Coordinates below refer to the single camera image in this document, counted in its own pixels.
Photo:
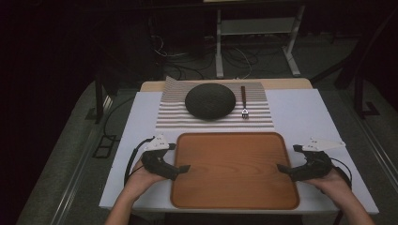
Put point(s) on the white table cover board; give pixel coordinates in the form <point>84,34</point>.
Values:
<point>300,109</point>

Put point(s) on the dark metal stand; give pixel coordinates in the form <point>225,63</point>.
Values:
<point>99,97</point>
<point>359,100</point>

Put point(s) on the person's left hand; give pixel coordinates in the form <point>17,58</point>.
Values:
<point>140,181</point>

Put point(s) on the grey metal stand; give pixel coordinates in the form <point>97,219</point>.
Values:
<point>256,26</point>

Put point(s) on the striped placemat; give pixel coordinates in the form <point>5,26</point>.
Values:
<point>170,115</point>

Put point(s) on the person's right hand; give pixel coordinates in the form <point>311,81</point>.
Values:
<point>328,181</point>

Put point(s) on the dark round plate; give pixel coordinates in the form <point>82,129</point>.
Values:
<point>209,100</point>

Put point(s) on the brown wooden tray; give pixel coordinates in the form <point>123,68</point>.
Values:
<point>233,165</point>

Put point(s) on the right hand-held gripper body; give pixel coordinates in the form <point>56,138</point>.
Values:
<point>319,162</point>

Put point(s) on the light wooden table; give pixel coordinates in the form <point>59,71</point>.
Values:
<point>287,83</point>

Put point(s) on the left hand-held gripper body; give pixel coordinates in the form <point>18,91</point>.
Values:
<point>156,143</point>

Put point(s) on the black floor bracket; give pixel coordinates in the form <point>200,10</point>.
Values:
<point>104,146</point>

